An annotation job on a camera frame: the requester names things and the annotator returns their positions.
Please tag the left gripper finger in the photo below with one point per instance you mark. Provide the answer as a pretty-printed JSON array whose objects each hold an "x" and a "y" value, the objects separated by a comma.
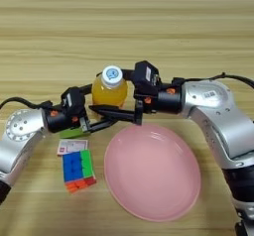
[
  {"x": 86, "y": 89},
  {"x": 101, "y": 125}
]

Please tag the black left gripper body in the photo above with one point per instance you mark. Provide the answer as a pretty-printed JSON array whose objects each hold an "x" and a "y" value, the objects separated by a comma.
[{"x": 59, "y": 121}]

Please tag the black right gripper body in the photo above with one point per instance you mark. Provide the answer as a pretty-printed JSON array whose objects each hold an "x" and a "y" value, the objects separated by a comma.
[{"x": 167, "y": 102}]

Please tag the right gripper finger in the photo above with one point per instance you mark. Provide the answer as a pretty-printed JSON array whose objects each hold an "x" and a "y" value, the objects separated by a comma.
[
  {"x": 128, "y": 73},
  {"x": 115, "y": 113}
]

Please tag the green rectangular block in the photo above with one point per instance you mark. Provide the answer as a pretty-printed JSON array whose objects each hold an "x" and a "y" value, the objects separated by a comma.
[{"x": 71, "y": 134}]

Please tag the orange juice bottle white cap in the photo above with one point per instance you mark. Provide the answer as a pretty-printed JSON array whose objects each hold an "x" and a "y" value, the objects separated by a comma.
[{"x": 109, "y": 94}]

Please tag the white red card box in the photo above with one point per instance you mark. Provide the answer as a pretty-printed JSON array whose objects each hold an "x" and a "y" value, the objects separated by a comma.
[{"x": 72, "y": 146}]

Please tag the multicolour puzzle cube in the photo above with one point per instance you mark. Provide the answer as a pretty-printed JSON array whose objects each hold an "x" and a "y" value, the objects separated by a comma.
[{"x": 77, "y": 170}]

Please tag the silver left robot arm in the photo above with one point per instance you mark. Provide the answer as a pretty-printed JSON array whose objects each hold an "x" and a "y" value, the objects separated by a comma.
[{"x": 20, "y": 137}]

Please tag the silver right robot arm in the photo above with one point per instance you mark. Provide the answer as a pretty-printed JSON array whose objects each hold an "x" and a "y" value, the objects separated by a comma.
[{"x": 215, "y": 114}]

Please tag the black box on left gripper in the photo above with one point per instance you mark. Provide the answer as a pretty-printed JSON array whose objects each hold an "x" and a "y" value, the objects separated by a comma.
[{"x": 74, "y": 101}]

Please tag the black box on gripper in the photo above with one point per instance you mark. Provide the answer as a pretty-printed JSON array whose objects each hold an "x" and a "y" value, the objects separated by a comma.
[
  {"x": 145, "y": 78},
  {"x": 74, "y": 101}
]

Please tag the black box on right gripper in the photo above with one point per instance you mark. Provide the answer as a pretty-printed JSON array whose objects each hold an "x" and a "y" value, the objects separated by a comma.
[{"x": 145, "y": 78}]

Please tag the pink plate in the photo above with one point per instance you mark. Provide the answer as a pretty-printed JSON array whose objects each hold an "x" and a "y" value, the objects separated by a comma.
[{"x": 152, "y": 174}]

